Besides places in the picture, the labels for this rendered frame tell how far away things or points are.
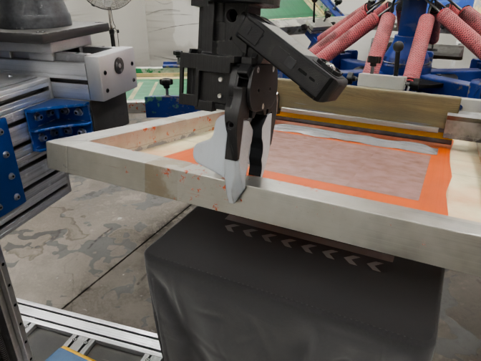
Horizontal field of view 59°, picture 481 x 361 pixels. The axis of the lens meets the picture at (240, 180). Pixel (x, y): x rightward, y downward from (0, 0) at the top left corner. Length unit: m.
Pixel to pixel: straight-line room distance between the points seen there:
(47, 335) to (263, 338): 1.16
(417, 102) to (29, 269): 2.03
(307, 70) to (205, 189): 0.17
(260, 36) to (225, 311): 0.42
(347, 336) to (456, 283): 1.79
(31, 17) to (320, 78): 0.72
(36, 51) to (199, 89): 0.60
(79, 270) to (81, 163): 1.81
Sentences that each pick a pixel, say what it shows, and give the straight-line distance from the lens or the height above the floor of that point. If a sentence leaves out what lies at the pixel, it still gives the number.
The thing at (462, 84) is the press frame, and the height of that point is 1.02.
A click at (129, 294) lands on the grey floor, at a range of 2.15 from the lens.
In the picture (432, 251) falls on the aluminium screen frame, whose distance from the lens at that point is 0.43.
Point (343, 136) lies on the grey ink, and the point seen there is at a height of 1.05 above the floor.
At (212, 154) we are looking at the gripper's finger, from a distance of 0.45.
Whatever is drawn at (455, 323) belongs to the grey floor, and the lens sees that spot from 2.16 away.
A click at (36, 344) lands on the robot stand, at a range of 1.73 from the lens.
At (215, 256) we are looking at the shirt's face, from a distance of 0.70.
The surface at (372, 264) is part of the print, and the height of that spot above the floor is 0.95.
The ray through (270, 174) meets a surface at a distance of 0.62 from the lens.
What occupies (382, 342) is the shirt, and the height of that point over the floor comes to 0.94.
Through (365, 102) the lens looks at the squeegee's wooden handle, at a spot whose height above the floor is 1.10.
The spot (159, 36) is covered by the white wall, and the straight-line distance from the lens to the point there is 6.38.
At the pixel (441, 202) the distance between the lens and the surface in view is 0.61.
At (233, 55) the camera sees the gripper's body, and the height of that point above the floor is 1.29.
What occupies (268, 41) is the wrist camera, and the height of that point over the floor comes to 1.30.
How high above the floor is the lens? 1.36
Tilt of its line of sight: 26 degrees down
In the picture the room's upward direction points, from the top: straight up
